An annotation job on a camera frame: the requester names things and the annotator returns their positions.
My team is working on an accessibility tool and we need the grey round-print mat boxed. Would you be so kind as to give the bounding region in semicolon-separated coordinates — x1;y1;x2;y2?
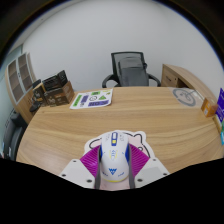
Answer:
171;87;203;108

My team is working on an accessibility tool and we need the small dark brown box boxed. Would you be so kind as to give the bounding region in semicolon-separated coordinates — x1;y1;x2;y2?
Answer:
31;83;48;108

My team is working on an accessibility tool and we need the black mesh office chair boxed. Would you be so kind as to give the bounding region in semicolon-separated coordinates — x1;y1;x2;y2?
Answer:
101;50;162;89

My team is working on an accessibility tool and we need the white blue yellow computer mouse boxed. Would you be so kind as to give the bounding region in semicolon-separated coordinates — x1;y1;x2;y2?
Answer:
98;130;132;183

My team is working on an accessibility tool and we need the wooden side desk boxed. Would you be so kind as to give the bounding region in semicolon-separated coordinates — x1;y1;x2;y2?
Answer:
160;63;209;101

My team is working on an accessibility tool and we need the black cardboard box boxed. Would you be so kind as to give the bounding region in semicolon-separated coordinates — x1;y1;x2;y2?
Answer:
41;69;69;92

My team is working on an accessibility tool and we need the purple standing box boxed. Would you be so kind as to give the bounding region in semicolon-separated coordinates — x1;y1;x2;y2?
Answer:
214;87;224;124

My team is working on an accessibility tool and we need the dark brown cardboard box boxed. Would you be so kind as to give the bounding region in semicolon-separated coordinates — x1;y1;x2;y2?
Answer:
44;80;75;107

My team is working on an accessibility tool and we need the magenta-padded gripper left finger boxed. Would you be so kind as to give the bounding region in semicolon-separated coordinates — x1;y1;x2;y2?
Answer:
58;144;103;190

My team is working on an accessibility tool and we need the wooden shelf unit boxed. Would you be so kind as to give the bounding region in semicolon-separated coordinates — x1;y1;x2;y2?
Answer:
4;52;38;124

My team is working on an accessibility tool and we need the black armchair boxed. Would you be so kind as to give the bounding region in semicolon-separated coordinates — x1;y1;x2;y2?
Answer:
1;111;28;161

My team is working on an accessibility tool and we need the tan flat box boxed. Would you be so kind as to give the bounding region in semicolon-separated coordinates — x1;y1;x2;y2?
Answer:
212;114;224;134

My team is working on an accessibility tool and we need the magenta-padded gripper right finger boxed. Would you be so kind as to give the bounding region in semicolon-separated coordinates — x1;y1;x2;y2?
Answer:
127;143;171;190

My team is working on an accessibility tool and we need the white green sticker sheet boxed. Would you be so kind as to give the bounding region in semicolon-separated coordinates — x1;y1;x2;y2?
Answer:
69;88;114;110

